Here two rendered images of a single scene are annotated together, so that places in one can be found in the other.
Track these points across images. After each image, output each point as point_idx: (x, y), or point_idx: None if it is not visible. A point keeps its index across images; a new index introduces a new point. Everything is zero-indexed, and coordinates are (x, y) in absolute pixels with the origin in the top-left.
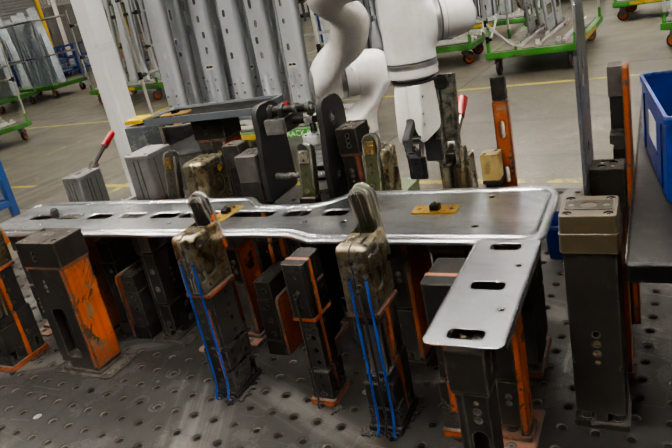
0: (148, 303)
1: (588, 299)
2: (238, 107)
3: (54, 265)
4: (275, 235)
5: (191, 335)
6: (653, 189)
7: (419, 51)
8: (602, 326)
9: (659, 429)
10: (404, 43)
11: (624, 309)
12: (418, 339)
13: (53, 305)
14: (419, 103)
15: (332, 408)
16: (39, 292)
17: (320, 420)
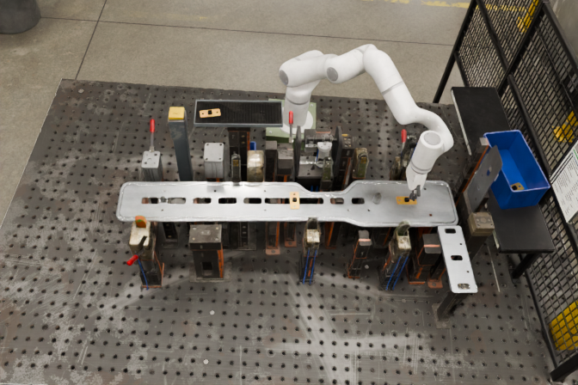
0: (228, 234)
1: (473, 244)
2: (261, 114)
3: (216, 248)
4: (339, 221)
5: (252, 243)
6: (492, 197)
7: (433, 164)
8: (473, 249)
9: (475, 266)
10: (429, 163)
11: None
12: (384, 241)
13: (203, 260)
14: (425, 180)
15: (359, 278)
16: (195, 257)
17: (356, 285)
